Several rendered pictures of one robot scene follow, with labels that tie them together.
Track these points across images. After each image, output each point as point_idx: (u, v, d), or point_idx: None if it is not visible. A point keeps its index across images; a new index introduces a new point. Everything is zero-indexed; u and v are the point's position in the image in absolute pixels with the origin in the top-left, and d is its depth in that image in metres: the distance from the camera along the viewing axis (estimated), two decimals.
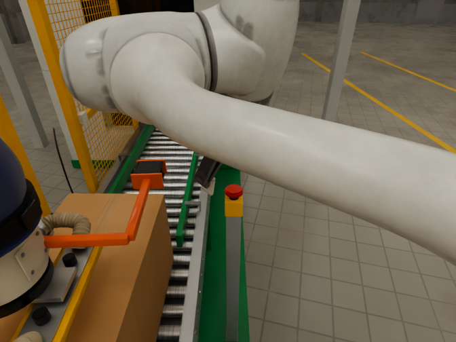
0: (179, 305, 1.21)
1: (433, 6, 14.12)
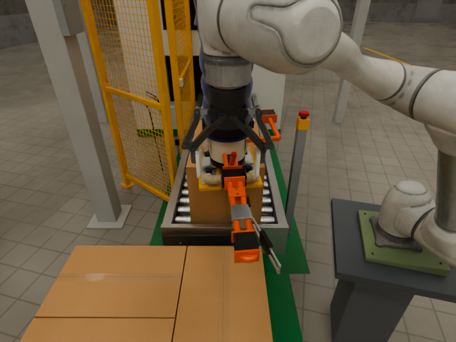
0: (265, 189, 1.96)
1: (431, 5, 14.86)
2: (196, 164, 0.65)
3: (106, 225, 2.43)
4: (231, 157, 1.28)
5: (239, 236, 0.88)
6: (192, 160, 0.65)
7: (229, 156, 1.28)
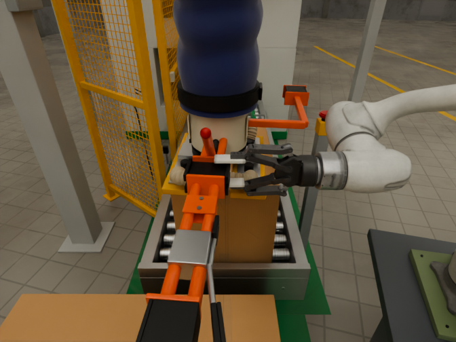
0: None
1: (438, 3, 14.46)
2: (231, 180, 0.70)
3: (82, 248, 2.02)
4: (218, 144, 0.78)
5: (157, 311, 0.37)
6: None
7: (214, 142, 0.77)
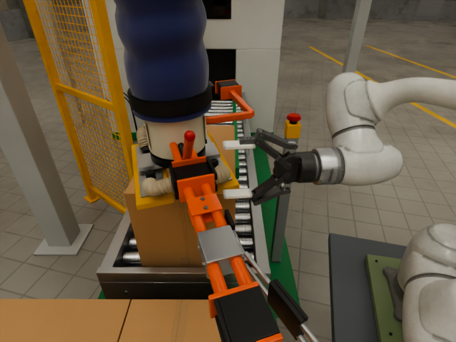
0: (246, 213, 1.54)
1: (434, 3, 14.44)
2: (237, 191, 0.73)
3: (58, 251, 2.01)
4: None
5: (228, 306, 0.38)
6: None
7: (180, 145, 0.78)
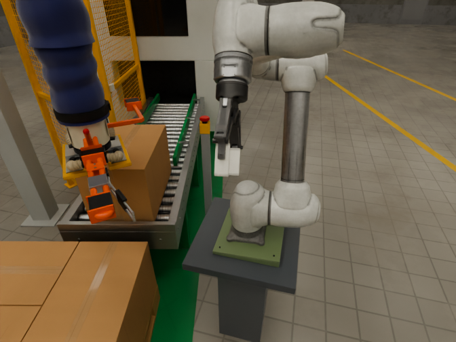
0: (174, 189, 2.08)
1: (418, 7, 14.99)
2: (228, 159, 0.60)
3: (40, 223, 2.56)
4: (92, 140, 1.29)
5: (93, 199, 0.91)
6: (224, 155, 0.59)
7: None
